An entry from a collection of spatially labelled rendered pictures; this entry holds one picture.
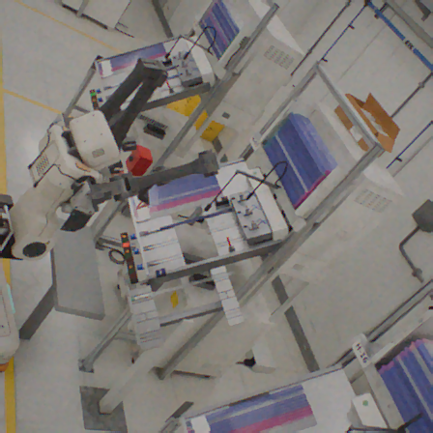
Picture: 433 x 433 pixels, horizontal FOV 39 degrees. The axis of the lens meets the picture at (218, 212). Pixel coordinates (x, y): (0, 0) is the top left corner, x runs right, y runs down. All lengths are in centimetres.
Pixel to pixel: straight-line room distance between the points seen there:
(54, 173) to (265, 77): 214
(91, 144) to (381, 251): 269
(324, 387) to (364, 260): 213
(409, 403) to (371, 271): 228
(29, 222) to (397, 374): 163
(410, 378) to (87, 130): 158
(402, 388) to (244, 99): 251
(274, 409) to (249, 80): 238
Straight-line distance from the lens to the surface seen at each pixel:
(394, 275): 452
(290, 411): 266
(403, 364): 250
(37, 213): 275
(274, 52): 425
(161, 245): 326
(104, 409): 344
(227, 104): 435
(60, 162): 256
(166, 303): 352
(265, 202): 328
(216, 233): 327
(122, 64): 465
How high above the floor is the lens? 255
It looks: 27 degrees down
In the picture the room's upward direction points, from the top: 40 degrees clockwise
